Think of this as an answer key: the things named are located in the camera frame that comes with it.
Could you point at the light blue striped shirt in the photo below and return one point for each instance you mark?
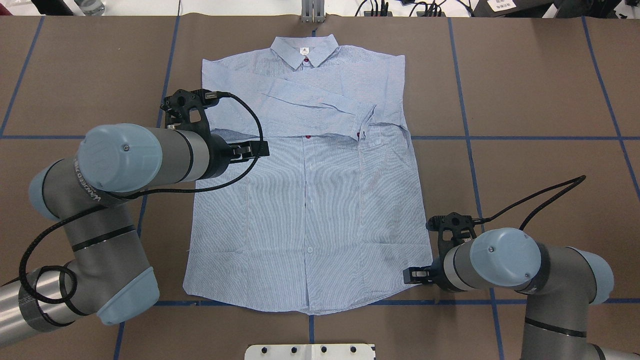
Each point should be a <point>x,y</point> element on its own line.
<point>331,218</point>

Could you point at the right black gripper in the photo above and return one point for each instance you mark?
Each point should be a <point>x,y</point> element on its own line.
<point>436,273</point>

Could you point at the white camera stand pillar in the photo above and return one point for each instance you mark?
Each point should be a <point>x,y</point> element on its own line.
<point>328,351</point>

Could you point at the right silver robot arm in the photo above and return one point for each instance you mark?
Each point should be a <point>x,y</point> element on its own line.
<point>560,284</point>

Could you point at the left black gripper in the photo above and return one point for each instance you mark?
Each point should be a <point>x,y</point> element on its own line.
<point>220,156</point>

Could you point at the clear black-capped bottle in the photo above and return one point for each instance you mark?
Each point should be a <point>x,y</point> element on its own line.
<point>91,8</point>

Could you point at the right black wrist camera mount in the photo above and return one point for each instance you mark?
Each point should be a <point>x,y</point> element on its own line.
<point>453,230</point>

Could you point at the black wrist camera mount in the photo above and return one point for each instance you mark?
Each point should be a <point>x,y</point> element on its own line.
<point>453,230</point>
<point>186,110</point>

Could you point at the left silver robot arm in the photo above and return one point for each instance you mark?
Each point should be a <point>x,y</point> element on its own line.
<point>91,260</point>

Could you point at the aluminium frame post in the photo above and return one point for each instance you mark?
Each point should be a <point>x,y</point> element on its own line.
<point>313,11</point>

